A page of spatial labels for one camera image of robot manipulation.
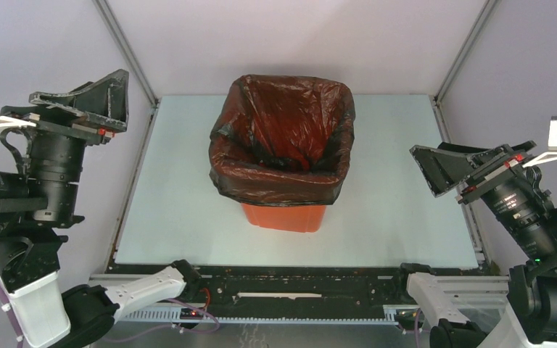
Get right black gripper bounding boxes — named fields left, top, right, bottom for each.
left=410, top=135, right=557, bottom=256

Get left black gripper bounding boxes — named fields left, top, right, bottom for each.
left=8, top=65, right=136, bottom=218

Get orange plastic trash bin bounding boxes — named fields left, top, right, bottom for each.
left=241, top=203, right=326, bottom=233

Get black plastic trash bag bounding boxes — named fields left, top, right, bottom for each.
left=208, top=75, right=356, bottom=207

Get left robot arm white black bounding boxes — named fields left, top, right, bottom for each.
left=0, top=69, right=202, bottom=347

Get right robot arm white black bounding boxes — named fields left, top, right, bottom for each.
left=410, top=141, right=557, bottom=344

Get left metal corner strip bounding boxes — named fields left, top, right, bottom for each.
left=92, top=0, right=159, bottom=107

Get metal corner strip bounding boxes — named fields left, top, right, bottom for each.
left=434, top=0, right=502, bottom=105
left=92, top=0, right=159, bottom=107

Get right small circuit board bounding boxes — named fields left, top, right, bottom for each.
left=395, top=310, right=424, bottom=334

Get small circuit board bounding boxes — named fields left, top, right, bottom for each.
left=395, top=310, right=424, bottom=334
left=178, top=307, right=206, bottom=320

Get right metal corner strip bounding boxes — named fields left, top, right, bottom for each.
left=434, top=0, right=502, bottom=105

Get left small circuit board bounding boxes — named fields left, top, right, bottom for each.
left=178, top=307, right=206, bottom=320

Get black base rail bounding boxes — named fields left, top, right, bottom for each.
left=88, top=262, right=510, bottom=328

